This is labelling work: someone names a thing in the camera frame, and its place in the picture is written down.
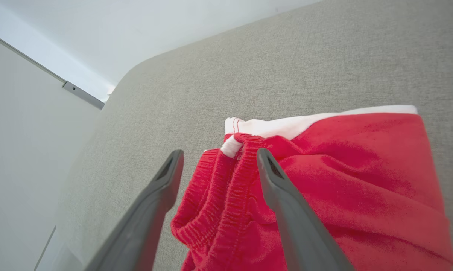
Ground grey fabric sofa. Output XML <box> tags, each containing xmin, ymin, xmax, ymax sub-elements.
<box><xmin>34</xmin><ymin>0</ymin><xmax>453</xmax><ymax>271</ymax></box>

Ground grey metal wall rail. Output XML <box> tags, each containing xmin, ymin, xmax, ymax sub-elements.
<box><xmin>0</xmin><ymin>29</ymin><xmax>106</xmax><ymax>110</ymax></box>

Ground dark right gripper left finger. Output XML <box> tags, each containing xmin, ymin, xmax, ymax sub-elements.
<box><xmin>84</xmin><ymin>149</ymin><xmax>185</xmax><ymax>271</ymax></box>

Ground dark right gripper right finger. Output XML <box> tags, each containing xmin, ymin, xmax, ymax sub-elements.
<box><xmin>256</xmin><ymin>147</ymin><xmax>355</xmax><ymax>271</ymax></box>

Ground red shorts with white stripes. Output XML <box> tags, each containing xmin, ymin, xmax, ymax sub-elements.
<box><xmin>170</xmin><ymin>105</ymin><xmax>453</xmax><ymax>271</ymax></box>

